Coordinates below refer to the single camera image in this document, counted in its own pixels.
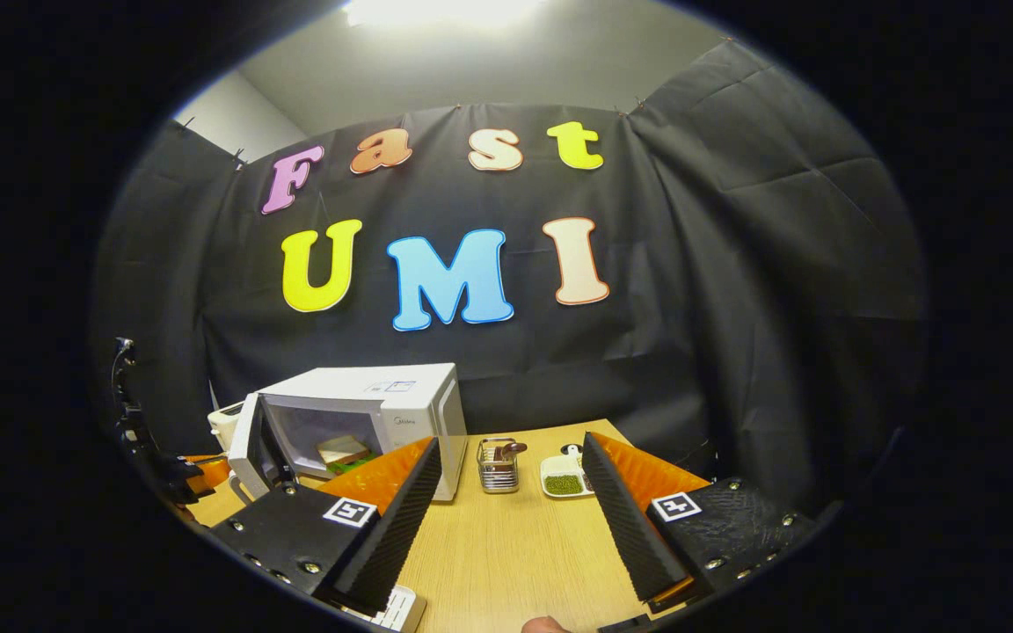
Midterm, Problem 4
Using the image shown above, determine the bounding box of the sandwich with lettuce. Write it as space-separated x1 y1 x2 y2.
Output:
315 435 375 471

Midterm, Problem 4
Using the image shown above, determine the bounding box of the white microwave oven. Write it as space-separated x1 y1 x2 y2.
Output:
227 363 467 502

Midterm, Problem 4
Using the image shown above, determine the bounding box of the black backdrop cloth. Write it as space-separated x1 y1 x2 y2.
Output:
93 40 925 520

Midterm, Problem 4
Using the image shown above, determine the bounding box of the white divided dish with beans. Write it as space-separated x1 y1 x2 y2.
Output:
540 445 595 498

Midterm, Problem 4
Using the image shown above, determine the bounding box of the large ceiling light panel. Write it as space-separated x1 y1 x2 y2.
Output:
344 0 551 27

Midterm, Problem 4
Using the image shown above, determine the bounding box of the metal wire utensil holder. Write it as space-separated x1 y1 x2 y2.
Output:
477 438 521 494

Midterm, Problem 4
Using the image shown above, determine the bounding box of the white toaster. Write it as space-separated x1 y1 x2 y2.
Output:
208 402 245 454

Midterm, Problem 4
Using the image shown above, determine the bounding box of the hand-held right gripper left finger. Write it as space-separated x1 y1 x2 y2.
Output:
208 437 442 616

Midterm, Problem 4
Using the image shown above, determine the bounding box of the white slotted tray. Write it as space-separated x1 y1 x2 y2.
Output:
344 585 428 633

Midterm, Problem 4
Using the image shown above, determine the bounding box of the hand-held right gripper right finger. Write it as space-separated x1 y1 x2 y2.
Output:
582 432 820 614

